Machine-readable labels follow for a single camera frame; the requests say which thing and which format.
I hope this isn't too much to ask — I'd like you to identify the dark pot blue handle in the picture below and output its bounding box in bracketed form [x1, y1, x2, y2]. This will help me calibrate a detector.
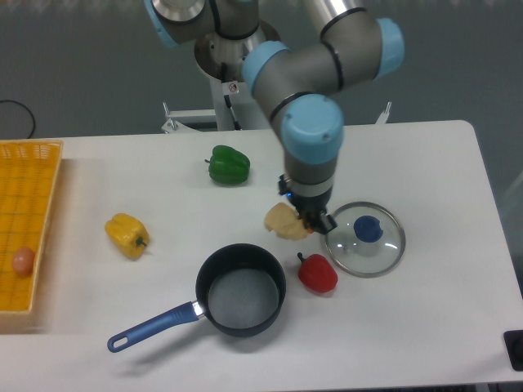
[107, 243, 286, 353]

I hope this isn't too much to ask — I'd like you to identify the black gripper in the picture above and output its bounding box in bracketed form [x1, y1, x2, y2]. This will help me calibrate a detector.
[278, 174, 337, 234]

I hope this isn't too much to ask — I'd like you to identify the red bell pepper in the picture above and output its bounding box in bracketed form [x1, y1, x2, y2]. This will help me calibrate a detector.
[297, 252, 338, 293]

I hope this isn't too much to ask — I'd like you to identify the glass lid blue knob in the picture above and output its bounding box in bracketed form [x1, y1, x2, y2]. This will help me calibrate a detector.
[324, 201, 406, 278]

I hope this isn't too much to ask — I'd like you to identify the brown egg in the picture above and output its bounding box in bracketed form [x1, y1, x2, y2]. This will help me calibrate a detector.
[11, 247, 35, 276]

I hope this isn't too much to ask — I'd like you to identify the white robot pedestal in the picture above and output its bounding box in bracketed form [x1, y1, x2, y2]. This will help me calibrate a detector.
[161, 36, 393, 135]

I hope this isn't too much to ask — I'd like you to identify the yellow plastic basket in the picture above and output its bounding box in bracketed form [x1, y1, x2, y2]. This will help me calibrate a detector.
[1, 140, 63, 315]

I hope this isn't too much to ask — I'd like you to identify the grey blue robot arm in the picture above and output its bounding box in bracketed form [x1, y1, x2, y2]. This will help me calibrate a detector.
[145, 1, 405, 234]

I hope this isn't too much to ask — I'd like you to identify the beige bread loaf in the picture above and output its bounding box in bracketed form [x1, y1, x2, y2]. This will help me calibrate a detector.
[264, 203, 309, 241]

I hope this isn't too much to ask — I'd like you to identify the yellow bell pepper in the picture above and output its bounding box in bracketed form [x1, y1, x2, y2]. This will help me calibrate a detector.
[105, 213, 150, 261]

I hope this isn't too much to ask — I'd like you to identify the black cable loop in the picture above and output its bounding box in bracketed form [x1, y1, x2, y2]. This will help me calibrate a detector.
[0, 100, 36, 139]

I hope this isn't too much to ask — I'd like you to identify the black corner device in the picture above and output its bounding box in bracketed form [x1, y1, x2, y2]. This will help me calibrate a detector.
[503, 330, 523, 372]

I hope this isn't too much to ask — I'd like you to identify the green bell pepper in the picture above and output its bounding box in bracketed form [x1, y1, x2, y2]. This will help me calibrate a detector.
[205, 145, 251, 185]

